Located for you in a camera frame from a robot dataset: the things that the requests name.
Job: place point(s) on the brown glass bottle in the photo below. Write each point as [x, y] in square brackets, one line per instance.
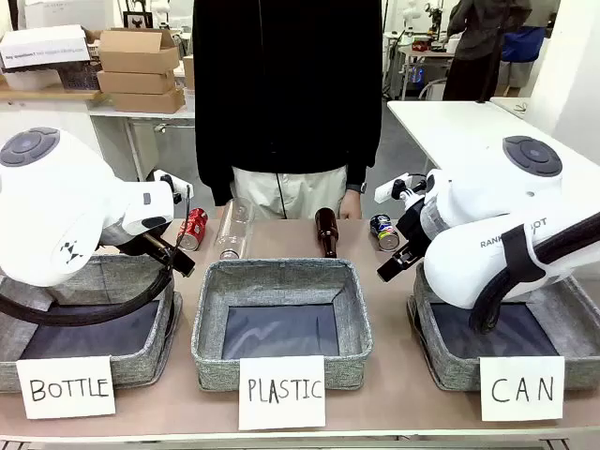
[326, 232]

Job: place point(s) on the dark woven storage basket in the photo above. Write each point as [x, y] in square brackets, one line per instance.
[82, 77]

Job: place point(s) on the person's left forearm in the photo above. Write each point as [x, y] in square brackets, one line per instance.
[358, 159]

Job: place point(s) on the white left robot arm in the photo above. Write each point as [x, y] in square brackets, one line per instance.
[56, 211]

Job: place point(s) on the white paper sign PLASTIC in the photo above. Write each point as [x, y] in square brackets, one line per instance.
[281, 391]

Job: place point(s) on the background person in brown coat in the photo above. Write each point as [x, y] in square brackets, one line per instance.
[478, 42]

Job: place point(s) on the white printed shipping box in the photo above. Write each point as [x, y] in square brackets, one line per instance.
[44, 47]

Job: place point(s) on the grey fabric basket bottle label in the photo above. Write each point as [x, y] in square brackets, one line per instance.
[140, 365]

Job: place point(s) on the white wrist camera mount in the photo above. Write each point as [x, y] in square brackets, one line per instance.
[164, 180]
[394, 187]

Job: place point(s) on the black picture frame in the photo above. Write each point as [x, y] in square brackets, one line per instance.
[138, 19]

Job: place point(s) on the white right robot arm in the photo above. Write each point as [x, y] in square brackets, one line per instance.
[469, 262]

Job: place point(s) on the person's right forearm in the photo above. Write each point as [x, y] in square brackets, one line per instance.
[215, 169]

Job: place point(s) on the flat closed cardboard box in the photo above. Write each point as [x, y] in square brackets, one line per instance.
[136, 82]
[147, 100]

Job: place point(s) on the grey fabric basket can label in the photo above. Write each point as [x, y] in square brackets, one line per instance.
[450, 365]

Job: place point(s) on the open cardboard box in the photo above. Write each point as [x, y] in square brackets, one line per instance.
[136, 49]

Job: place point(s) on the person in black sweater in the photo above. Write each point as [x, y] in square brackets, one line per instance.
[286, 84]

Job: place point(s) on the large white cardboard box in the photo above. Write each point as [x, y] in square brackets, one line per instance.
[70, 13]

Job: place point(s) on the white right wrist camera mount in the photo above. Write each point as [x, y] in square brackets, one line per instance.
[394, 187]

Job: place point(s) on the large clear plastic bottle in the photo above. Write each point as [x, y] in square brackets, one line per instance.
[234, 229]

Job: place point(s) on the dark wristwatch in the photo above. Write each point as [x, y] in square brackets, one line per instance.
[356, 187]

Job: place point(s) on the crushed red soda can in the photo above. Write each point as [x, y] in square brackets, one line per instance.
[193, 229]

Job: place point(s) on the white table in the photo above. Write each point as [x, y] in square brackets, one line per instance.
[450, 124]

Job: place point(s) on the white paper sign CAN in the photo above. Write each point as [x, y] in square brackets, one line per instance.
[521, 389]

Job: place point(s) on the white desk with metal legs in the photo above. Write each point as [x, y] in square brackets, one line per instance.
[140, 115]

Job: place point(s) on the grey fabric basket plastic label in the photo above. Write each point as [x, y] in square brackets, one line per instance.
[281, 281]

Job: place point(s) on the crushed blue soda can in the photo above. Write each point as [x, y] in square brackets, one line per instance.
[384, 232]

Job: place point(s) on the person's left hand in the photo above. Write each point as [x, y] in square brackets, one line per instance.
[350, 204]

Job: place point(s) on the wooden shelf board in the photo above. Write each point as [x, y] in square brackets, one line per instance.
[47, 93]

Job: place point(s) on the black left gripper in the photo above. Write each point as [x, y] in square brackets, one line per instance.
[157, 246]

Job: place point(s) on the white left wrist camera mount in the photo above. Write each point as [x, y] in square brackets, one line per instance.
[164, 180]

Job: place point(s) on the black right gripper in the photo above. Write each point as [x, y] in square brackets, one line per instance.
[415, 227]

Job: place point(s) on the white paper sign BOTTLE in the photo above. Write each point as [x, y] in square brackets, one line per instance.
[65, 386]

